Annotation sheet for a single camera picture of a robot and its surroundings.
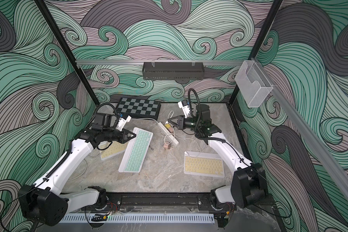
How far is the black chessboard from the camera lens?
3.65 feet

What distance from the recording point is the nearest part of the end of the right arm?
1.96ft

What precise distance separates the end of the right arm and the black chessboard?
0.46 metres
